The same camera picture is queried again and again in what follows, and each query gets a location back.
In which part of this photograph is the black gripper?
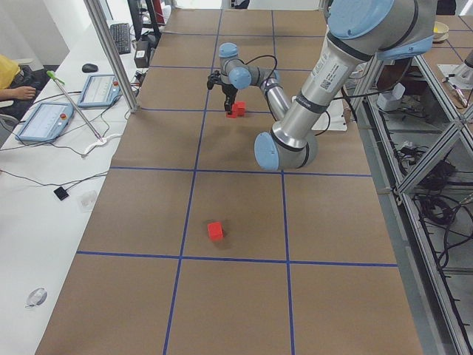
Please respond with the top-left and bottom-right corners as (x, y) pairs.
(222, 83), (238, 113)

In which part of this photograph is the red block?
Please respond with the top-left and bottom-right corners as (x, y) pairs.
(207, 221), (224, 241)
(226, 104), (239, 118)
(235, 101), (246, 117)

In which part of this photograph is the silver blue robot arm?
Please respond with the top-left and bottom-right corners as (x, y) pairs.
(207, 0), (437, 171)

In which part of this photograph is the black box with label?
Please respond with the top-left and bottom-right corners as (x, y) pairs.
(134, 40), (150, 68)

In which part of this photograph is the black keyboard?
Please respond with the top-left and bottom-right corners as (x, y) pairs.
(109, 23), (131, 55)

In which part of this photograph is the far teach pendant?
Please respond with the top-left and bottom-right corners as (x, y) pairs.
(77, 74), (121, 109)

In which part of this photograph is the teach pendant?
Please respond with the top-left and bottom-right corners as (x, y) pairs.
(77, 74), (121, 109)
(16, 103), (74, 143)

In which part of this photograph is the black computer mouse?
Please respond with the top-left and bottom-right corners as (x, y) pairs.
(81, 63), (98, 73)

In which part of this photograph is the metal rod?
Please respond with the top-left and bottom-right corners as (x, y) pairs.
(47, 70), (102, 139)

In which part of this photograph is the near teach pendant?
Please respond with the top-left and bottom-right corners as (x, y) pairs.
(16, 103), (74, 143)

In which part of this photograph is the small black square pad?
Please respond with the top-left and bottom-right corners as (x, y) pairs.
(53, 186), (69, 201)

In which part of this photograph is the person in yellow shirt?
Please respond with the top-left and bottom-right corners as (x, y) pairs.
(1, 55), (49, 121)

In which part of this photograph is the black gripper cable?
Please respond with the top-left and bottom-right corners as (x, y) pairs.
(243, 55), (279, 79)

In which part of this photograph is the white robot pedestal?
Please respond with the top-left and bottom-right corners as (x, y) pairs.
(312, 101), (347, 132)

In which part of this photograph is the aluminium frame post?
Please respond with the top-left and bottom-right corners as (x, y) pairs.
(84, 0), (138, 113)

